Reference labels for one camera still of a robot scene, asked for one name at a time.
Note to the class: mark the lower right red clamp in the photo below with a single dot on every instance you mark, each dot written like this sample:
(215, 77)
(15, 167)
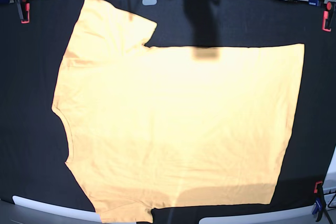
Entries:
(320, 203)

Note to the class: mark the white right monitor edge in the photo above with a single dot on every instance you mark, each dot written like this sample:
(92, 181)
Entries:
(261, 218)

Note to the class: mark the yellow t-shirt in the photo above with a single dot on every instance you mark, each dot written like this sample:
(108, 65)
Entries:
(158, 127)

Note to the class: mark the left red black clamp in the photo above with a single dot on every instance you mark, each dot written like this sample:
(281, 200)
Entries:
(23, 10)

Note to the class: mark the white left monitor edge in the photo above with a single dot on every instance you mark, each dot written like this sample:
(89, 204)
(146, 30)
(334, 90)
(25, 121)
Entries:
(57, 210)

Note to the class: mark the right upper red clamp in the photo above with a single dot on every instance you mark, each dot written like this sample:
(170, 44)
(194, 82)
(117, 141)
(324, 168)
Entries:
(328, 17)

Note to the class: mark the white monitor edge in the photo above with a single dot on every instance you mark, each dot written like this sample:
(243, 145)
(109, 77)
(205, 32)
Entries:
(57, 210)
(261, 218)

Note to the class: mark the black table cloth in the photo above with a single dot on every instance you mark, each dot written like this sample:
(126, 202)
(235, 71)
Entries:
(33, 142)

